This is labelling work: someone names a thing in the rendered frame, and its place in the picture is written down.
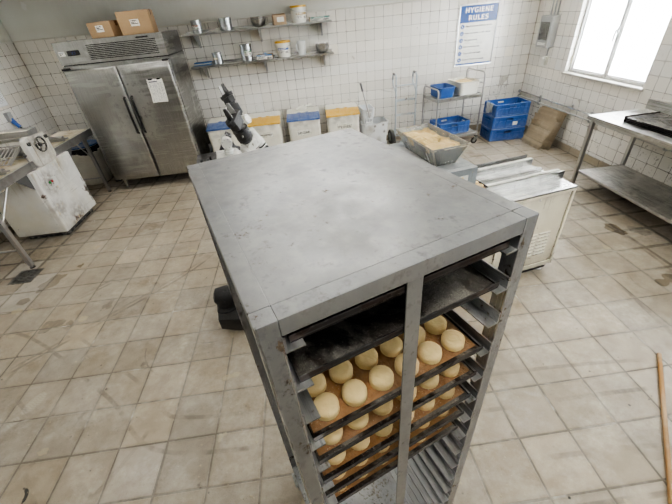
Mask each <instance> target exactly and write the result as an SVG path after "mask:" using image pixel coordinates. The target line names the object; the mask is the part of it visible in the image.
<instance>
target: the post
mask: <svg viewBox="0 0 672 504"><path fill-rule="evenodd" d="M186 167H187V170H189V169H193V168H197V167H200V166H199V164H193V165H189V166H186ZM194 190H195V188H194ZM195 193H196V190H195ZM196 195H197V193H196ZM197 198H198V195H197ZM198 201H199V204H200V207H201V210H202V213H203V215H204V218H205V221H206V224H207V227H208V230H209V232H210V235H211V238H212V241H213V244H214V247H215V250H216V252H217V255H218V258H219V261H220V264H221V267H222V269H223V272H224V275H225V278H226V281H227V284H228V287H229V289H230V292H231V295H232V298H233V301H234V304H235V306H236V309H237V312H238V315H239V318H240V321H241V324H242V326H243V329H244V332H245V335H246V338H247V341H248V343H249V346H250V349H251V352H252V355H253V358H254V361H255V363H256V366H257V369H258V372H259V375H260V378H261V380H262V383H263V386H264V389H265V392H266V395H267V398H268V400H269V403H270V406H271V409H272V412H273V415H274V417H275V420H276V423H277V426H278V429H279V432H280V435H281V437H282V440H283V443H284V446H285V449H286V452H287V454H288V457H289V460H290V463H291V466H292V469H293V467H294V466H296V462H295V459H294V456H293V453H292V450H291V447H290V444H289V440H288V437H287V434H286V431H285V428H284V425H283V422H282V419H281V416H280V413H279V410H278V407H277V404H276V401H275V398H274V395H273V392H272V389H271V386H270V383H269V380H268V377H267V374H266V371H265V368H264V365H263V362H262V359H261V356H260V353H259V350H258V347H257V344H256V341H255V338H254V335H253V332H252V329H251V327H250V324H249V322H248V319H247V317H246V314H245V312H244V309H243V307H242V304H241V302H240V299H239V297H238V294H237V292H236V289H235V287H234V285H233V282H232V280H231V277H230V275H229V272H228V270H227V267H226V265H225V262H224V260H223V257H222V255H221V252H220V250H219V247H218V245H217V242H216V240H215V237H214V235H213V233H212V230H211V228H210V225H209V223H208V220H207V218H206V215H205V213H204V210H203V208H202V205H201V203H200V200H199V198H198Z"/></svg>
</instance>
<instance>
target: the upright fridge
mask: <svg viewBox="0 0 672 504"><path fill-rule="evenodd" d="M51 45H52V47H53V49H54V51H55V53H56V55H57V57H58V59H59V62H60V64H61V66H64V67H63V68H64V69H61V70H62V72H63V73H64V75H65V77H66V79H67V81H68V83H69V85H70V87H71V89H72V91H73V93H74V96H75V98H76V100H77V102H78V104H79V106H80V108H81V110H82V112H83V114H84V116H85V118H86V120H87V122H88V124H89V126H90V128H91V130H92V132H93V134H94V136H95V139H96V141H97V143H98V145H99V147H100V149H101V151H102V153H103V155H104V157H105V159H106V161H107V163H108V165H109V167H110V169H111V171H112V173H113V175H114V177H115V180H116V182H119V181H122V180H123V181H124V183H125V185H127V186H126V187H130V186H129V185H128V181H127V180H130V179H138V178H146V177H155V176H163V175H171V174H180V173H188V170H187V167H186V166H189V165H193V164H197V155H201V154H207V153H211V152H210V148H209V145H208V144H210V145H211V142H210V139H209V136H208V133H207V132H206V125H205V122H204V118H203V115H202V111H201V108H200V105H199V101H198V98H197V95H196V91H195V88H194V84H193V81H192V78H191V74H190V71H189V67H188V64H187V61H186V57H185V54H184V51H183V48H182V44H181V41H180V38H179V34H178V31H177V30H169V31H159V32H155V33H146V34H136V35H126V36H116V37H106V38H96V39H93V38H91V39H81V40H73V41H65V42H58V43H51ZM156 78H162V81H163V84H164V87H165V90H166V94H167V97H168V102H157V103H153V100H152V96H151V93H150V90H149V87H148V84H147V81H146V79H156ZM211 148H212V145H211Z"/></svg>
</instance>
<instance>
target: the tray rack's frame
mask: <svg viewBox="0 0 672 504"><path fill-rule="evenodd" d="M198 164H199V166H200V167H197V168H193V169H189V170H188V172H189V175H190V178H191V181H192V183H193V186H194V188H195V190H196V193H197V195H198V198H199V200H200V203H201V205H202V208H203V210H204V213H205V215H206V218H207V220H208V223H209V225H210V228H211V230H212V233H213V235H214V237H215V240H216V242H217V245H218V247H219V250H220V252H221V255H222V257H223V260H224V262H225V265H226V267H227V270H228V272H229V275H230V277H231V280H232V282H233V285H234V287H235V289H236V292H237V294H238V297H239V299H240V302H241V304H242V307H243V309H244V312H245V314H246V317H247V319H248V322H249V324H250V327H251V329H252V332H253V335H254V338H255V341H256V344H257V347H258V350H259V353H260V356H261V359H262V362H263V365H264V368H265V371H266V374H267V377H268V380H269V383H270V386H271V389H272V392H273V395H274V398H275V401H276V404H277V407H278V410H279V413H280V416H281V419H282V422H283V425H284V428H285V431H286V434H287V437H288V440H289V444H290V447H291V450H292V453H293V456H294V459H295V462H296V466H294V467H293V471H294V473H292V477H293V480H294V483H295V485H296V488H300V489H299V491H300V490H301V493H302V496H303V498H304V501H305V504H325V501H324V497H323V493H322V490H321V486H320V482H319V478H318V474H317V470H316V467H315V463H314V459H313V455H312V451H311V447H310V444H309V440H308V436H307V432H306V428H305V424H304V421H303V417H302V413H301V409H300V405H299V402H298V398H297V394H296V390H295V386H294V382H293V379H292V375H291V371H290V367H289V363H288V359H287V356H286V352H285V348H284V344H283V340H282V336H284V335H287V334H289V333H291V332H294V331H296V330H298V329H301V328H303V327H305V326H308V325H310V324H312V323H315V322H317V321H319V320H322V319H324V318H326V317H329V316H331V315H333V314H336V313H338V312H340V311H343V310H345V309H347V308H350V307H352V306H354V305H357V304H359V303H361V302H364V301H366V300H368V299H371V298H373V297H375V296H378V295H380V294H382V293H385V292H387V291H389V290H392V289H394V288H396V287H399V286H401V285H403V284H406V300H405V320H404V341H403V361H402V382H401V403H400V423H399V444H398V465H397V483H396V482H395V480H394V478H393V476H392V475H391V473H390V472H388V473H387V474H385V475H383V476H382V477H380V478H379V479H377V480H376V481H374V482H372V483H371V484H369V485H368V486H366V487H365V488H363V489H361V490H360V491H358V492H357V493H355V494H354V495H352V496H350V497H349V498H347V499H346V500H344V501H343V502H341V503H339V504H408V502H407V500H406V499H405V488H406V476H407V465H408V453H409V441H410V430H411V418H412V406H413V395H414V383H415V372H416V360H417V348H418V337H419V325H420V313H421V302H422V290H423V279H424V275H427V274H429V273H431V272H434V271H436V270H438V269H441V268H443V267H445V266H448V265H450V264H452V263H455V262H457V261H460V260H462V259H464V258H467V257H469V256H471V255H474V254H476V253H478V252H481V251H483V250H485V249H488V248H490V247H492V246H495V245H497V244H499V243H502V242H504V241H506V240H509V239H511V238H513V237H516V236H518V235H522V238H521V242H520V246H519V249H518V251H516V252H513V253H511V254H509V255H507V256H506V255H504V254H503V253H502V254H501V258H500V262H499V266H498V270H500V271H502V272H503V273H505V274H506V275H508V276H509V277H511V278H510V282H509V285H508V289H507V290H506V291H504V292H502V293H500V294H498V295H495V294H493V293H492V294H491V298H490V303H489V304H490V305H491V306H493V307H494V308H495V309H496V310H498V311H499V312H500V313H501V314H500V318H499V321H498V324H496V325H494V326H492V327H490V328H488V329H487V328H486V327H485V326H484V327H483V331H482V334H483V335H484V336H485V337H486V338H487V339H488V340H489V341H491V342H492V346H491V350H490V352H489V353H488V354H486V355H484V356H482V357H479V356H478V355H477V356H476V361H477V362H478V363H479V364H480V365H481V366H482V367H483V368H484V369H485V372H484V375H483V377H482V378H481V379H479V380H477V381H476V382H473V381H472V380H470V383H471V385H472V386H473V387H474V388H475V389H476V390H477V391H478V392H479V393H478V397H477V399H476V400H475V401H473V402H471V403H470V404H467V403H466V401H465V404H466V405H467V406H468V407H469V408H470V409H471V410H472V411H473V415H472V418H471V419H470V420H468V421H467V422H465V423H463V425H464V426H465V427H466V428H467V429H468V433H467V436H465V437H464V438H462V439H461V440H459V441H460V442H461V443H462V445H463V446H464V447H463V451H462V452H460V453H459V454H457V455H456V456H457V457H458V459H459V460H460V461H459V465H458V466H456V467H455V468H453V470H454V471H455V473H456V476H455V478H454V479H452V480H451V481H450V482H451V483H452V485H453V487H452V489H451V490H450V491H448V492H447V493H448V494H449V495H450V497H449V500H447V501H446V502H445V503H446V504H453V501H454V497H455V494H456V491H457V487H458V484H459V481H460V477H461V474H462V471H463V467H464V464H465V461H466V457H467V454H468V451H469V447H470V444H471V441H472V437H473V434H474V430H475V427H476V424H477V420H478V417H479V414H480V410H481V407H482V404H483V400H484V397H485V394H486V390H487V387H488V384H489V380H490V377H491V374H492V370H493V367H494V364H495V360H496V357H497V354H498V350H499V347H500V344H501V340H502V337H503V334H504V330H505V327H506V324H507V320H508V317H509V313H510V310H511V307H512V303H513V300H514V297H515V293H516V290H517V287H518V283H519V280H520V277H521V273H522V270H523V267H524V263H525V260H526V257H527V253H528V250H529V247H530V243H531V240H532V237H533V233H534V230H535V227H536V223H537V220H538V217H539V213H538V212H536V211H534V210H532V209H529V208H527V207H525V206H523V205H520V204H518V203H516V202H514V201H512V200H509V199H507V198H505V197H503V196H500V195H498V194H496V193H494V192H492V191H489V190H487V189H485V188H483V187H480V186H478V185H476V184H474V183H472V182H469V181H467V180H465V179H463V178H460V177H458V176H456V175H454V174H452V173H449V172H447V171H445V170H443V169H440V168H438V167H436V166H434V165H432V164H429V163H427V162H425V161H423V160H420V159H418V158H416V157H414V156H412V155H409V154H407V153H405V152H403V151H400V150H398V149H396V148H394V147H392V146H389V145H387V144H385V143H383V142H380V141H378V140H376V139H374V138H372V137H369V136H367V135H365V134H363V133H360V132H358V131H356V130H353V131H349V132H345V131H343V130H339V131H335V132H330V133H326V134H322V135H317V136H313V137H309V138H305V139H300V140H296V141H292V142H287V143H283V144H279V145H275V146H270V147H266V148H262V149H257V150H253V151H249V152H245V153H240V154H236V155H232V156H227V157H223V158H219V159H215V160H210V161H206V162H202V163H198ZM281 335H282V336H281Z"/></svg>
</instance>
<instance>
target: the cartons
mask: <svg viewBox="0 0 672 504"><path fill-rule="evenodd" d="M115 16H116V18H117V20H108V21H100V22H92V23H86V25H87V27H88V30H89V32H90V34H91V36H92V38H93V39H96V38H106V37H116V36H126V35H136V34H146V33H155V32H159V30H158V27H157V24H156V21H155V18H154V15H153V12H152V10H151V9H140V10H131V11H121V12H115Z"/></svg>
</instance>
